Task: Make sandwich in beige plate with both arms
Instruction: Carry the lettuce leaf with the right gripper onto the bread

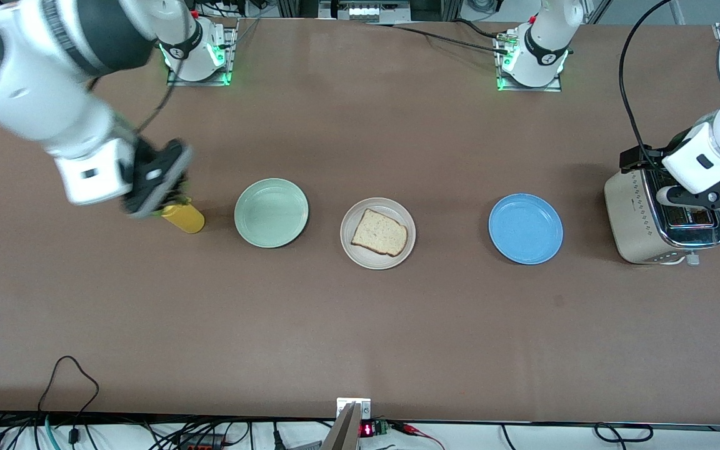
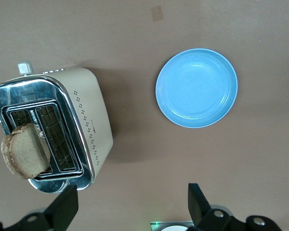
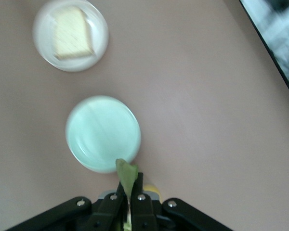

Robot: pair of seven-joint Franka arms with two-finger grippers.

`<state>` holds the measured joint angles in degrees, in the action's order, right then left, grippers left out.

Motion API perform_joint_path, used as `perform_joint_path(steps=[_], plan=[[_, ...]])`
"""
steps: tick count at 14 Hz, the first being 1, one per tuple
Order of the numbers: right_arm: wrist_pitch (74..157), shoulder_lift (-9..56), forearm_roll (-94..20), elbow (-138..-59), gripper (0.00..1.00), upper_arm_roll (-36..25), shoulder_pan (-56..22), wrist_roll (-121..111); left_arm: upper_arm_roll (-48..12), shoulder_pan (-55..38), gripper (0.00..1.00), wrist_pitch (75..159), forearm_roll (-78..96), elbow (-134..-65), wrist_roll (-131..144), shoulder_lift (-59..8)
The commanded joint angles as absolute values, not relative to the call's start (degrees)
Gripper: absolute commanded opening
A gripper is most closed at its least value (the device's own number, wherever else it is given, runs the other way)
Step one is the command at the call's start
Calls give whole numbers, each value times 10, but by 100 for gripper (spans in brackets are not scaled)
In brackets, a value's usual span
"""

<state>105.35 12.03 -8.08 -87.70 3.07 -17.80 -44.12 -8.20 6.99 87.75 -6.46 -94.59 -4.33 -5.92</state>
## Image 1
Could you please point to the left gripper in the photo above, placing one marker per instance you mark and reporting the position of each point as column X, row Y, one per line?
column 647, row 160

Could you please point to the mint green round plate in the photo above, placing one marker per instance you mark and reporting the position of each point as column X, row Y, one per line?
column 271, row 212

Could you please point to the grey metal bar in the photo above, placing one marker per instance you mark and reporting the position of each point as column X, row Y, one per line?
column 342, row 434

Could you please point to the red LED display module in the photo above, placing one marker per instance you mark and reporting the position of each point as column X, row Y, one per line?
column 367, row 429

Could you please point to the thin toast bread slice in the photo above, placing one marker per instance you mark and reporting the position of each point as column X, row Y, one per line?
column 380, row 232

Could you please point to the red clip lead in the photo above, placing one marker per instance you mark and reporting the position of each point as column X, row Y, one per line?
column 410, row 428

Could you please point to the silver metal bracket plate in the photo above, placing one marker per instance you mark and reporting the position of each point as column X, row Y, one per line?
column 363, row 409

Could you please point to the beige chrome two-slot toaster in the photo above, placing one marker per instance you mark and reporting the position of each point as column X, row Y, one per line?
column 632, row 212

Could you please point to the black power plug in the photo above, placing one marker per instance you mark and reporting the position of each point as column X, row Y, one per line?
column 277, row 437

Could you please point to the beige round plate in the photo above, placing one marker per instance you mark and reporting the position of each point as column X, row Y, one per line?
column 397, row 215

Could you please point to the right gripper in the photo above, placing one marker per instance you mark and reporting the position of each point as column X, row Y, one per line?
column 145, row 156

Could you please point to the yellow mustard squeeze bottle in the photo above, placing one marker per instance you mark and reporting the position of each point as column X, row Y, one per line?
column 188, row 220

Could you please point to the black electronics box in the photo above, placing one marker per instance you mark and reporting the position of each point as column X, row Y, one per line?
column 363, row 11

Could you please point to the blue round plate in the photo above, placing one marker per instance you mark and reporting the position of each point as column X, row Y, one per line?
column 525, row 228

